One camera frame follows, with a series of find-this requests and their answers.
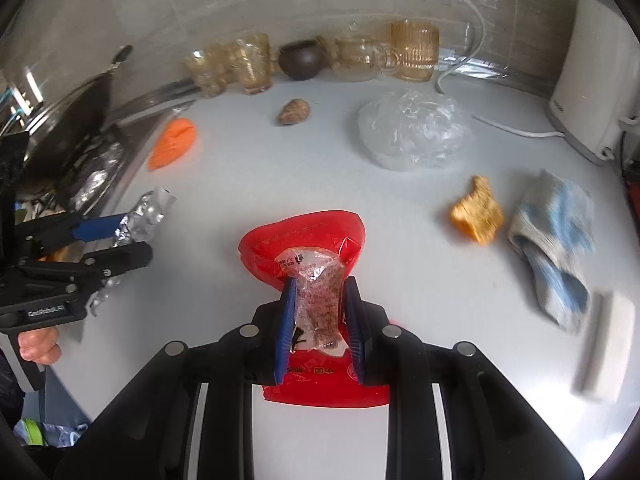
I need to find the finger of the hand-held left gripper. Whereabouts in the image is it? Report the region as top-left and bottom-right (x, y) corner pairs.
(15, 212), (126, 256)
(22, 241), (153, 281)

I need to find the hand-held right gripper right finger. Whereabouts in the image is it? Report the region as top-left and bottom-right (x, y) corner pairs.
(342, 275), (586, 480)

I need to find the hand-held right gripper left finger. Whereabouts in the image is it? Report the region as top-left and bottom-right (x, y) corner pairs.
(82, 275), (301, 480)

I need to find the aluminium foil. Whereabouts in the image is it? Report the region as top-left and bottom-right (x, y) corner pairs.
(87, 187), (178, 317)

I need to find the red snack packet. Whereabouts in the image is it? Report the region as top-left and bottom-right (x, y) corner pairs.
(237, 208), (401, 408)

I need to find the orange foam fruit net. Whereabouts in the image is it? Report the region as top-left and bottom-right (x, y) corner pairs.
(147, 117), (199, 171)

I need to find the orange peel piece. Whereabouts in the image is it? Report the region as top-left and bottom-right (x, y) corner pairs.
(449, 176), (505, 246)

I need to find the clear plastic bag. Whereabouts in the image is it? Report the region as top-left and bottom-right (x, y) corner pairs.
(357, 87), (475, 171)

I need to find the blue and white towel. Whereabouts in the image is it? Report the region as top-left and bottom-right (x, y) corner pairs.
(507, 169), (597, 335)

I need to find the white sponge block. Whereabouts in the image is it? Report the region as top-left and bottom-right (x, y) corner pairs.
(572, 289), (637, 403)

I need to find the person's left hand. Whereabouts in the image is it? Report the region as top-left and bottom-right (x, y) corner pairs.
(17, 327), (62, 366)

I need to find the stove foil liner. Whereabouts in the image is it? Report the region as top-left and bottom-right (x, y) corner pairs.
(65, 140), (126, 211)

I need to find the black wok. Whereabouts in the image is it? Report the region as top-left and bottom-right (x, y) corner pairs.
(20, 45), (135, 196)

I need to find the gas stove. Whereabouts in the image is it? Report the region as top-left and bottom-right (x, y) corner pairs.
(15, 77), (201, 241)

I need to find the glass wok lid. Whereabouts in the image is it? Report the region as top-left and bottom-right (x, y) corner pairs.
(0, 55), (111, 136)

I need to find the small amber glass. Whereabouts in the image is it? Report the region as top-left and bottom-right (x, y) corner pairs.
(232, 32), (275, 95)
(184, 42), (231, 98)

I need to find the dark brown tea cup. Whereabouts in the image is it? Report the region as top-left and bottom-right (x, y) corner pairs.
(277, 40), (323, 82)

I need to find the clear glass teapot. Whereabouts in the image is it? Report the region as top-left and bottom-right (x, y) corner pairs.
(316, 22), (401, 82)

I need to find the amber ribbed glass mug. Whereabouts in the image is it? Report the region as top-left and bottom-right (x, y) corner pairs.
(389, 19), (441, 83)

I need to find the white electric kettle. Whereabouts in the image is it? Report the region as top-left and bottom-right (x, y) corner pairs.
(546, 0), (640, 167)

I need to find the white power cable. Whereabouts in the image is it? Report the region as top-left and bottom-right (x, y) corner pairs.
(412, 0), (566, 138)

